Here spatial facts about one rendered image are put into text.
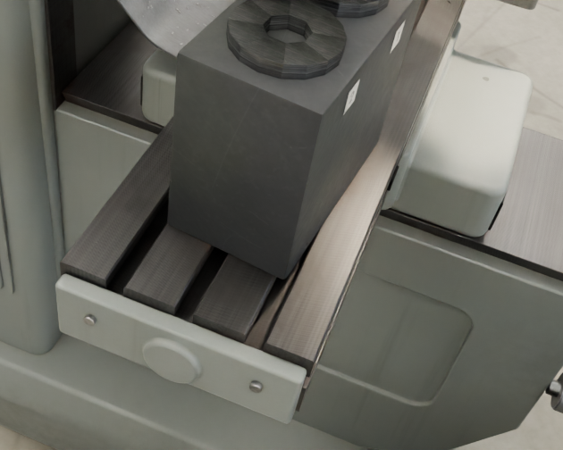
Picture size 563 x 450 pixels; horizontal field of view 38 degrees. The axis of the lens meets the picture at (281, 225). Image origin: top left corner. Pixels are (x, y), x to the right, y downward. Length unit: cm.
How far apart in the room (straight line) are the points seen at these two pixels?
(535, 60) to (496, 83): 175
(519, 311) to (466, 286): 8
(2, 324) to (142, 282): 89
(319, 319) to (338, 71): 21
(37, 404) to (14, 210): 43
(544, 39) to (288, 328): 248
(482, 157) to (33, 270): 75
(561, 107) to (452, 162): 175
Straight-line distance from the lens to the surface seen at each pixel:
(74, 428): 156
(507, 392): 128
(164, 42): 103
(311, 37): 62
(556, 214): 117
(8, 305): 151
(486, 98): 116
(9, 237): 136
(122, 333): 71
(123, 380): 153
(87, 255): 71
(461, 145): 106
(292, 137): 59
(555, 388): 125
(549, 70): 291
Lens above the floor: 150
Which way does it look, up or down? 47 degrees down
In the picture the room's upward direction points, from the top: 12 degrees clockwise
